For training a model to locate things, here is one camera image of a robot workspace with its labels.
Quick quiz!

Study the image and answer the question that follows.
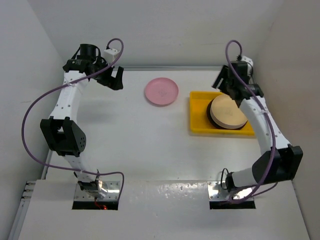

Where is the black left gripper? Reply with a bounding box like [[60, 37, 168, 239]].
[[90, 57, 122, 90]]

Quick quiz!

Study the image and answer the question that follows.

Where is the orange plate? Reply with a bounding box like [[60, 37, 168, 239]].
[[208, 94, 248, 130]]

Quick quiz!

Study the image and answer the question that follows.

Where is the metal rimmed plate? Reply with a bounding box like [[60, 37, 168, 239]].
[[206, 101, 248, 130]]

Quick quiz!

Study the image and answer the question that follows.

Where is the pink plate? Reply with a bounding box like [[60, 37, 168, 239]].
[[144, 77, 179, 107]]

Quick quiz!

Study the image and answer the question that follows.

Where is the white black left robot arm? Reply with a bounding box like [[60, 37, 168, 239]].
[[40, 44, 124, 199]]

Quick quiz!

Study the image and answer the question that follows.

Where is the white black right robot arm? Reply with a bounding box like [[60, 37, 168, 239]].
[[212, 60, 303, 193]]

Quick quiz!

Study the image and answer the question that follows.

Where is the yellow plastic bin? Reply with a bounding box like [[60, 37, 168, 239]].
[[189, 91, 255, 137]]

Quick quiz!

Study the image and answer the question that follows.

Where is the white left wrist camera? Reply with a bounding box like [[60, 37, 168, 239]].
[[102, 48, 120, 63]]

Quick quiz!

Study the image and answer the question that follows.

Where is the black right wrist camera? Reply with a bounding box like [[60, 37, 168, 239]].
[[240, 55, 254, 76]]

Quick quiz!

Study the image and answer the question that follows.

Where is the aluminium table frame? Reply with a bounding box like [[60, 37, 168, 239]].
[[7, 65, 286, 240]]

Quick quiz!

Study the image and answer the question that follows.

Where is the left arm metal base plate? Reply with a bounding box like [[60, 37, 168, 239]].
[[73, 180, 120, 202]]

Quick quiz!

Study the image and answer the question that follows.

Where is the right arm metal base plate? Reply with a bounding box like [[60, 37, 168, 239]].
[[207, 181, 253, 202]]

